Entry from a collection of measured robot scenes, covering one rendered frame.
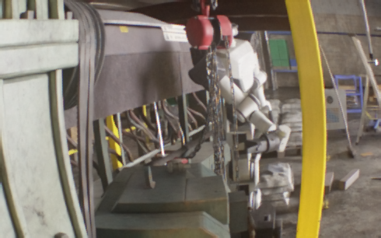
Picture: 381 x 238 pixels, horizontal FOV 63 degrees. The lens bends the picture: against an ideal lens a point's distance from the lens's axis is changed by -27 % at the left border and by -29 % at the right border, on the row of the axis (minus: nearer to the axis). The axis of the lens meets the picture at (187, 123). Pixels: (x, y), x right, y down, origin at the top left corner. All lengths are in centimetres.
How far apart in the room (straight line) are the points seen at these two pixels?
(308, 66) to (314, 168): 36
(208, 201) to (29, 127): 59
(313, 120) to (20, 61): 104
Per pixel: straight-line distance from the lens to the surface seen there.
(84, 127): 81
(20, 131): 63
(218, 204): 108
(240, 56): 215
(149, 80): 220
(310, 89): 134
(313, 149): 137
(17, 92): 63
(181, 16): 352
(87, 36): 79
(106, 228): 99
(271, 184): 344
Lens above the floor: 121
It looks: 8 degrees down
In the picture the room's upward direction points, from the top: 5 degrees counter-clockwise
